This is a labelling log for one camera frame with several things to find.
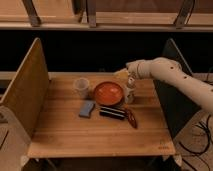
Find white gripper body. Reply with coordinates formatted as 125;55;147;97
114;62;139;88

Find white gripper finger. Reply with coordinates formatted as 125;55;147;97
129;88;134;103
124;87;130;103

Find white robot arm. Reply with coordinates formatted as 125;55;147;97
114;57;213;114

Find red round bowl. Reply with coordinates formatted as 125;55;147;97
93;81;124;106

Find dark red spoon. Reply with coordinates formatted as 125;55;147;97
124;108;137;129

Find black rectangular case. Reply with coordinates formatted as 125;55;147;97
99;106;125;120

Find blue sponge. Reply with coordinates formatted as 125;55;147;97
79;101;95;118

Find right dark side panel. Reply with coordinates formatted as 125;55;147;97
154;38;200;138

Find left wooden side panel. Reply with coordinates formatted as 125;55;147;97
0;38;49;141

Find black floor cables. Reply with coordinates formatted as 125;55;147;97
178;114;213;171

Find wooden shelf frame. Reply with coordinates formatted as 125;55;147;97
0;0;213;32

